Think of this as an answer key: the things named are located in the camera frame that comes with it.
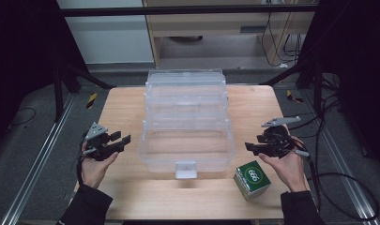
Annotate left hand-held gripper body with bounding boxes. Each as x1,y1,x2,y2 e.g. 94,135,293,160
81,122,126,162

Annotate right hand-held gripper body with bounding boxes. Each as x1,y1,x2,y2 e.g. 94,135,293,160
256,115,304,158

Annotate green cardboard box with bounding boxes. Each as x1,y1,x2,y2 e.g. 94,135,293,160
233,160,272,202

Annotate clear plastic storage box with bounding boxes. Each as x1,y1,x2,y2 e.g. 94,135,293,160
137,68,236,180

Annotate person's left hand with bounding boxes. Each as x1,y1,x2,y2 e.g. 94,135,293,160
80,140,120,190

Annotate person's right hand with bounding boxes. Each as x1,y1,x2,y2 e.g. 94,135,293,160
258,135,309,193

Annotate yellow black tape piece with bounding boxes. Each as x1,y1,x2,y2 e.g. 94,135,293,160
85,92,99,110
285,89,305,104

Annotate black metal stand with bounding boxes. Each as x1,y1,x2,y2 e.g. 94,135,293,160
260,60,327,117
51,60,117,124

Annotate white cabinet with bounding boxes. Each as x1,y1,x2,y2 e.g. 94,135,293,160
56,0,155,66

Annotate black curtain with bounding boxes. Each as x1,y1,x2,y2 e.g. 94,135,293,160
0,0,89,149
298,0,380,174

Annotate beige wooden desk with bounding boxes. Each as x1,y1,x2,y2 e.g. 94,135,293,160
142,0,321,68

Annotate left hand-held gripper cable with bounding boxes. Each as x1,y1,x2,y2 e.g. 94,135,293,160
75,132,97,186

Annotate hand-held gripper cable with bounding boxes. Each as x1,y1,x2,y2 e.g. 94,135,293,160
75,132,97,186
293,149,380,222

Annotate black floor cables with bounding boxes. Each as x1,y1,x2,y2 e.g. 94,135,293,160
296,93,346,140

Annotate aluminium floor rail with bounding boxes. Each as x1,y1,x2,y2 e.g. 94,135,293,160
0,93,77,225
299,89,380,225

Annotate thin black floor cable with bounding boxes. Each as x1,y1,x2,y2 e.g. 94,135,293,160
9,106,38,128

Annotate right hand-held gripper cable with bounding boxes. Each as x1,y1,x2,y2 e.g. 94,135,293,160
293,149,380,222

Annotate hanging black cables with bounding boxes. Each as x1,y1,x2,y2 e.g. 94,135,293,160
260,12,305,68

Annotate black horizontal frame bar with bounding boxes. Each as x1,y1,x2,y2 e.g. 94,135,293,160
60,5,319,17

